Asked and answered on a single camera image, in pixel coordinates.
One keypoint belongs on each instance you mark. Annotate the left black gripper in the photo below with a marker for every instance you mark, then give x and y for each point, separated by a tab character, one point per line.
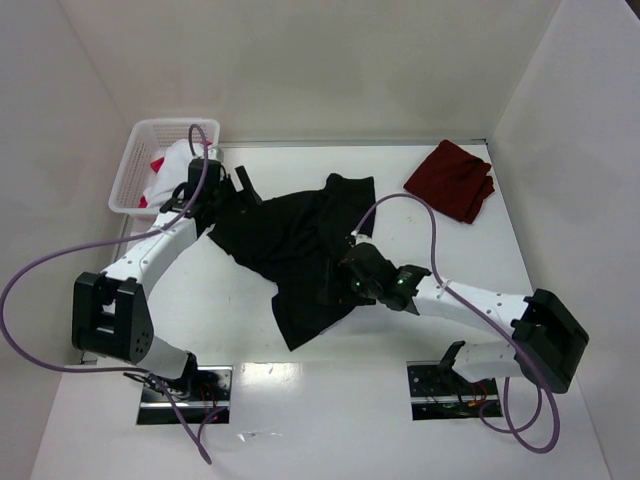
232	185

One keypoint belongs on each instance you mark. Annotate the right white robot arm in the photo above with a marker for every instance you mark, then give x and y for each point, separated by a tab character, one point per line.
536	336

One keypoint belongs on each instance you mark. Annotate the pink red t shirt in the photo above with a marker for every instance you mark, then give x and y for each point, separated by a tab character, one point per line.
157	165

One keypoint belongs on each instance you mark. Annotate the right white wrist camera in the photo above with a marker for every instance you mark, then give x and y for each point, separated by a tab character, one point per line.
356	238

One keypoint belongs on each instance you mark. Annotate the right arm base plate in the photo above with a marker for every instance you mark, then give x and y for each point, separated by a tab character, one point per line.
435	395

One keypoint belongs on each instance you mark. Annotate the white plastic basket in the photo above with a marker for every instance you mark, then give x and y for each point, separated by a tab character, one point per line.
148	141

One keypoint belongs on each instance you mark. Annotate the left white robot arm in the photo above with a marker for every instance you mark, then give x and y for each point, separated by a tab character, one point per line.
110	314

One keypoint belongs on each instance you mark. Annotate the white t shirt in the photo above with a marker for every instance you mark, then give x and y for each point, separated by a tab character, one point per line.
170	170

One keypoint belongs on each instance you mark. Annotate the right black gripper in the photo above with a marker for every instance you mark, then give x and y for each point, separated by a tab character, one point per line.
347	267

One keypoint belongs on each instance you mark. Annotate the black t shirt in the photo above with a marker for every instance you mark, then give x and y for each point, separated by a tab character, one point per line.
296	241

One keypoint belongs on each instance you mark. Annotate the folded dark red t shirt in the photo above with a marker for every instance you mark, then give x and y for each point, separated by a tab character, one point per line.
453	182

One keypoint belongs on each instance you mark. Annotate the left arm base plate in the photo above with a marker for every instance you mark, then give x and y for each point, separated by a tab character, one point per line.
210	397

